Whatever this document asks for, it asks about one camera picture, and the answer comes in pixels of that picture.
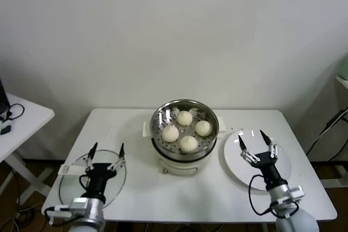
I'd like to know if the white side table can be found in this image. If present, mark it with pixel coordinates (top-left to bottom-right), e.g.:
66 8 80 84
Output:
0 92 55 205

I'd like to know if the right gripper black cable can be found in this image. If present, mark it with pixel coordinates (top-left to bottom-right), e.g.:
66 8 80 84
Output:
248 173 274 216

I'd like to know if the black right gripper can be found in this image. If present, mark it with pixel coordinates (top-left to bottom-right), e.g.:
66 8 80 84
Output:
238 130 286 188

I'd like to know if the black hanging cable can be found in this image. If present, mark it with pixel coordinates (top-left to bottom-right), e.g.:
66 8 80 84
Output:
306 108 348 156

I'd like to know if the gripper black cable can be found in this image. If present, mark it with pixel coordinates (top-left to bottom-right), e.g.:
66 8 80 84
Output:
78 173 92 199
248 173 274 216

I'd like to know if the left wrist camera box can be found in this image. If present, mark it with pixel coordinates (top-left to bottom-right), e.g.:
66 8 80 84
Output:
43 198 88 219

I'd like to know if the black looped cable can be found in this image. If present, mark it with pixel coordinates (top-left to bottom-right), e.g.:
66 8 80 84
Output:
0 103 24 124

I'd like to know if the glass lid with white handle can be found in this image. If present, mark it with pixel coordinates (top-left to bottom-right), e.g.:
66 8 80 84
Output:
57 149 127 214

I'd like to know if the steel perforated steamer basket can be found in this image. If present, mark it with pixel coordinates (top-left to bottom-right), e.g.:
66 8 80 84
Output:
141 98 227 162

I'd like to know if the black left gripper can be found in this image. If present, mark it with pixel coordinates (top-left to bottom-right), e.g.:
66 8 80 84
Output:
84 142 127 199

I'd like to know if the white rack base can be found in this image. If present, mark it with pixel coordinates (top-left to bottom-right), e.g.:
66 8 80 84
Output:
320 164 348 188

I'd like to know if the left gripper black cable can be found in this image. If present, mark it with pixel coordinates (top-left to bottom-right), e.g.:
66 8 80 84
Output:
78 173 92 199

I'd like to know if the white steamed baozi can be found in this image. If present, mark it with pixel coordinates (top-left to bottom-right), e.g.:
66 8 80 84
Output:
176 109 194 127
179 135 198 154
195 120 213 137
162 124 180 143

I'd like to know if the white round plate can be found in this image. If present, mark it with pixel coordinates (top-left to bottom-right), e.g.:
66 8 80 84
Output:
223 128 292 191

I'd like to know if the pale green object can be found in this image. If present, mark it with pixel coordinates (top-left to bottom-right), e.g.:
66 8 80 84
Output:
339 54 348 79

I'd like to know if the black monitor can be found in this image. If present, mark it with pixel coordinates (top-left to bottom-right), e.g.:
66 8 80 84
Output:
0 78 10 112

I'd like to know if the white electric cooker base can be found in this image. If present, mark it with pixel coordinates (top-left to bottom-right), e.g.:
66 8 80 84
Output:
151 134 218 175

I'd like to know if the white shelf board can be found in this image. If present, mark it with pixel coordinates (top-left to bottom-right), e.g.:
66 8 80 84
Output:
335 74 348 89

